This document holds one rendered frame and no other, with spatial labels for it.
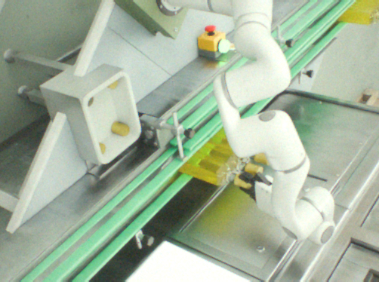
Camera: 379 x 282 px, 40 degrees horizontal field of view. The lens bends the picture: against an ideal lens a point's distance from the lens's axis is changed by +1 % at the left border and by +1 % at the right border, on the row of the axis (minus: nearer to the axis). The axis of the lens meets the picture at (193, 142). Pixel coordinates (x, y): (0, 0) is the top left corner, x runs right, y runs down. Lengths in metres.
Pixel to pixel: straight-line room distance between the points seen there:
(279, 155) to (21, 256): 0.68
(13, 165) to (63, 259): 0.80
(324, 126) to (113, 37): 0.88
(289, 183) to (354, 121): 0.87
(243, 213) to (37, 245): 0.60
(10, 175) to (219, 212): 0.82
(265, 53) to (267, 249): 0.60
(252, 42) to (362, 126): 0.93
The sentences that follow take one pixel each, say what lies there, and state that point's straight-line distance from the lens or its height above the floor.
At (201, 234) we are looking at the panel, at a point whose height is 1.07.
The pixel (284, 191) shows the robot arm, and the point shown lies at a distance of 1.20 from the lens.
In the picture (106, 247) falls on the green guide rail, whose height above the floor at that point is 0.94.
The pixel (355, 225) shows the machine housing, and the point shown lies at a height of 1.43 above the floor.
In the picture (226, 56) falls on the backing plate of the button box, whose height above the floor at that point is 0.85.
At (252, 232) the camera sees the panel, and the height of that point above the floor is 1.20.
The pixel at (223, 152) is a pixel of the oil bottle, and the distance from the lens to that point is 1.58.
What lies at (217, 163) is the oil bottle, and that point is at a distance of 1.54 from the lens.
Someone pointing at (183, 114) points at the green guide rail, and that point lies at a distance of 1.57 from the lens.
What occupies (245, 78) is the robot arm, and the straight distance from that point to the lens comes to 1.14.
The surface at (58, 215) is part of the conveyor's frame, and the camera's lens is 1.45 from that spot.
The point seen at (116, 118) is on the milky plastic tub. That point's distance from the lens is 1.56.
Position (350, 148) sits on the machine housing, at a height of 1.27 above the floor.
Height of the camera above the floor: 1.80
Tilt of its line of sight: 32 degrees down
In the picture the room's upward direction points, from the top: 108 degrees clockwise
